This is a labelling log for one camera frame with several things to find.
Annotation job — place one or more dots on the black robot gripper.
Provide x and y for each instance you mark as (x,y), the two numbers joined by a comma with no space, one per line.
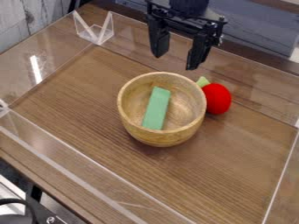
(188,16)

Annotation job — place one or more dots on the green rectangular block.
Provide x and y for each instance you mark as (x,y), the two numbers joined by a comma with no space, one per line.
(157,109)

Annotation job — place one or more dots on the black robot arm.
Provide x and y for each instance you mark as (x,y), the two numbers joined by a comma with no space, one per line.
(192,18)

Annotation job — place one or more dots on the brown wooden bowl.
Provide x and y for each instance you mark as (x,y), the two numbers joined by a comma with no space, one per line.
(185,113)

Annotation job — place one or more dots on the red toy apple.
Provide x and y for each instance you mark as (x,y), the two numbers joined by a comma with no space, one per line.
(218,96)

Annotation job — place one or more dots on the grey sofa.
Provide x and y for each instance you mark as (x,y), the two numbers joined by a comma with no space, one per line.
(260,25)

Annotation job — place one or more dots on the black chair armrest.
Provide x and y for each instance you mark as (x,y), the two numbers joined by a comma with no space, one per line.
(22,213)

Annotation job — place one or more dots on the clear acrylic corner bracket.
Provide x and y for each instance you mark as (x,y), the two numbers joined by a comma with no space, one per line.
(94,33)

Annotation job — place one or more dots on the clear acrylic tray wall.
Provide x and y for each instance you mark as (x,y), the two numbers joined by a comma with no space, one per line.
(92,190)

